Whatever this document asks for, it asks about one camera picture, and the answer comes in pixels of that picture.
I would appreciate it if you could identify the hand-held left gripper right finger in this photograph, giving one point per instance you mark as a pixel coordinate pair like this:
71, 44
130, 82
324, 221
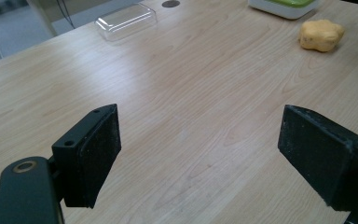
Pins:
320, 152

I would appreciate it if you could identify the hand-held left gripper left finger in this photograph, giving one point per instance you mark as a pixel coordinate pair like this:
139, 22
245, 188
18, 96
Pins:
87, 155

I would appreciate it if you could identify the clear plastic container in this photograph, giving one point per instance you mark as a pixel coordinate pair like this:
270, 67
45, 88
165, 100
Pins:
126, 21

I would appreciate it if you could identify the white table leg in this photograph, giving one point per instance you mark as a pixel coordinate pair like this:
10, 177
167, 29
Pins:
42, 18

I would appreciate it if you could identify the white and green soap dish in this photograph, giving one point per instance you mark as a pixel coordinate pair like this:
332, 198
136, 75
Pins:
284, 6

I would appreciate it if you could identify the round dark table grommet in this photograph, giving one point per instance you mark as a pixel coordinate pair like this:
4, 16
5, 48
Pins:
171, 3

